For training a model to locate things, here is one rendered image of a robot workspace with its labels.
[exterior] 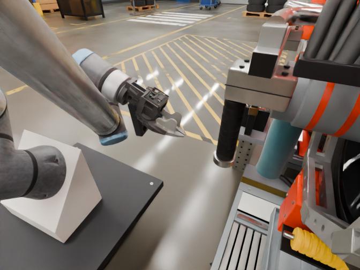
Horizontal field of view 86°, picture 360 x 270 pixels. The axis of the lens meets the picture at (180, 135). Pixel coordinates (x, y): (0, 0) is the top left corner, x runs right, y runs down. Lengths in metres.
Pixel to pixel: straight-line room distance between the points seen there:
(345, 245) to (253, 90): 0.25
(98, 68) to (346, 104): 0.55
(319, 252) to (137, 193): 0.66
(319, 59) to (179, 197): 1.10
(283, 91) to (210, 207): 1.01
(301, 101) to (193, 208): 0.92
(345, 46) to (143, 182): 0.85
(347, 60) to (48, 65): 0.36
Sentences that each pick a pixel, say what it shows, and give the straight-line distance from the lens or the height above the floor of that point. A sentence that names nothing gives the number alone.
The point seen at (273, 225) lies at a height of 0.17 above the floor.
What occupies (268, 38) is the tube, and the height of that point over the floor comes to 0.99.
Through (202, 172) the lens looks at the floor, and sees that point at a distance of 1.38.
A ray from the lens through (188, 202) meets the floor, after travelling 1.24.
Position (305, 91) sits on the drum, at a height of 0.88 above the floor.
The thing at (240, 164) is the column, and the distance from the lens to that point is 1.40.
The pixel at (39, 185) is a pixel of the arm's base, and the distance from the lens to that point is 0.76.
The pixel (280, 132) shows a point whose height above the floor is 0.69.
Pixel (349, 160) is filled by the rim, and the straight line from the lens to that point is 0.75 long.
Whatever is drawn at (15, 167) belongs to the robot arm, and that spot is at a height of 0.64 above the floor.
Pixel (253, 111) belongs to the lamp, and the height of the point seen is 0.59.
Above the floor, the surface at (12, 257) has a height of 0.30.
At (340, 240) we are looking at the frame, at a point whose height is 0.75.
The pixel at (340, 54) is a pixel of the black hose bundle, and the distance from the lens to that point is 0.27.
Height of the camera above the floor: 1.05
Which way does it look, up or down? 39 degrees down
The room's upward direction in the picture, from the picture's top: straight up
